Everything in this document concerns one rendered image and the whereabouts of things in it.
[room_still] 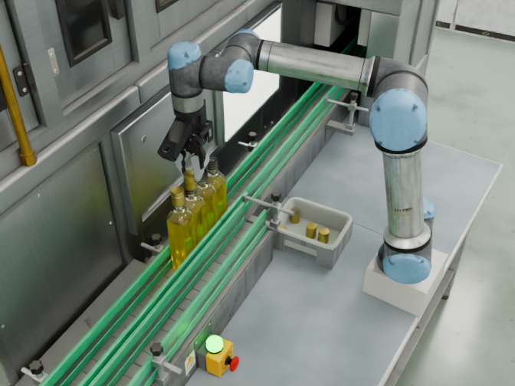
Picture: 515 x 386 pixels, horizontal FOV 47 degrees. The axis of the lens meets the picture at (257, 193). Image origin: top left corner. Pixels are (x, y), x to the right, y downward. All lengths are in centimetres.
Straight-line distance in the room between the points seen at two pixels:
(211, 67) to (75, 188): 43
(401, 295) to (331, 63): 72
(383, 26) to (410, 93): 104
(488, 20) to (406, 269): 384
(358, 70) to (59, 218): 77
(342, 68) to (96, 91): 56
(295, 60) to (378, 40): 95
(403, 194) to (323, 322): 51
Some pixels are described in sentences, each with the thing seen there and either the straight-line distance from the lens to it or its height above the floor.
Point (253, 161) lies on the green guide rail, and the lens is 200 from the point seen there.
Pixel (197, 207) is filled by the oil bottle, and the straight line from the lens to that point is 159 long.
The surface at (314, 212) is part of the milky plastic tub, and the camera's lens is 198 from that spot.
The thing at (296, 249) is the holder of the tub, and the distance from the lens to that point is 189.
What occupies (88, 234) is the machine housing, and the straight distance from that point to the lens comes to 157.
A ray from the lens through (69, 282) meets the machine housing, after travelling 158.
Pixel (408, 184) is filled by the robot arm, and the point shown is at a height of 127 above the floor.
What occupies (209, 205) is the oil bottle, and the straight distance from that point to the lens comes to 165.
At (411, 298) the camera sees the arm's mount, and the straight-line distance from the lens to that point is 177.
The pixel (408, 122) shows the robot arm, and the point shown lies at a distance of 128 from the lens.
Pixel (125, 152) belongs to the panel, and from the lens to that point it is 150.
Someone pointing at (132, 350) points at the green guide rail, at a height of 92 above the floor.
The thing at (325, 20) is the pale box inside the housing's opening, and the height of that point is 111.
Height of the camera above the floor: 212
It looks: 40 degrees down
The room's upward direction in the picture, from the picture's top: straight up
